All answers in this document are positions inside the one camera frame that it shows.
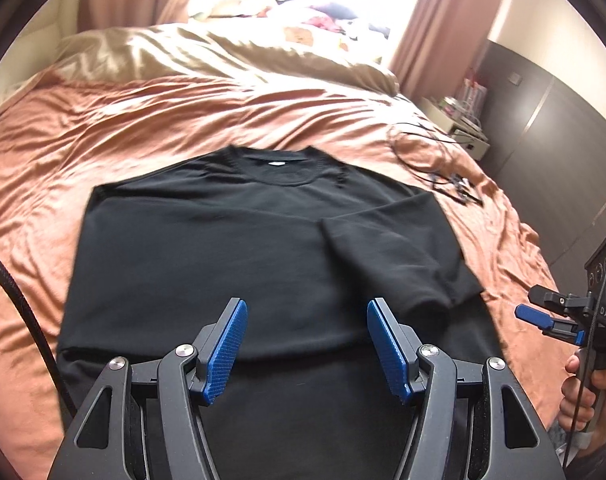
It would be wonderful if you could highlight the black sweatshirt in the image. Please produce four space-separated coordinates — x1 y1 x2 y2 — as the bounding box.
56 145 504 480

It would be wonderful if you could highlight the person's right hand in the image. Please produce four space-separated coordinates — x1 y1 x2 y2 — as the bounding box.
558 352 606 433

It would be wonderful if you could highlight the white nightstand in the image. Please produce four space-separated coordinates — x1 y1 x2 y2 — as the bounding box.
423 95 491 161

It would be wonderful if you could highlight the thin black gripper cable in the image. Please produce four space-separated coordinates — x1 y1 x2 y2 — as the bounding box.
560 247 606 480

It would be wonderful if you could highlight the black braided cable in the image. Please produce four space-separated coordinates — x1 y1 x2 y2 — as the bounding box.
0 242 79 418

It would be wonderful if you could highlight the brown blanket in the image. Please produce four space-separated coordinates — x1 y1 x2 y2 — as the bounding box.
0 67 566 461

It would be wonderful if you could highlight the beige duvet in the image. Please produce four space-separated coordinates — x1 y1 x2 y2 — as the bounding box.
58 22 399 101

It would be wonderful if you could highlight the thin black cable coil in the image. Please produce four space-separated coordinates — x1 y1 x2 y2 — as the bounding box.
385 120 484 206

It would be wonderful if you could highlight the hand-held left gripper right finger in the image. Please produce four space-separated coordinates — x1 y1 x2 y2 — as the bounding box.
365 297 568 480

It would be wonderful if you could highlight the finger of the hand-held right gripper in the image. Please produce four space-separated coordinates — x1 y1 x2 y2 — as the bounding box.
515 304 586 347
528 285 591 313

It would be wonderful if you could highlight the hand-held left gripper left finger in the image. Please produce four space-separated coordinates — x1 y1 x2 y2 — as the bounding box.
48 297 249 480

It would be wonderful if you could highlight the cream padded headboard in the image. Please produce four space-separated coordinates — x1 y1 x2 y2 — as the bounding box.
0 20 71 116

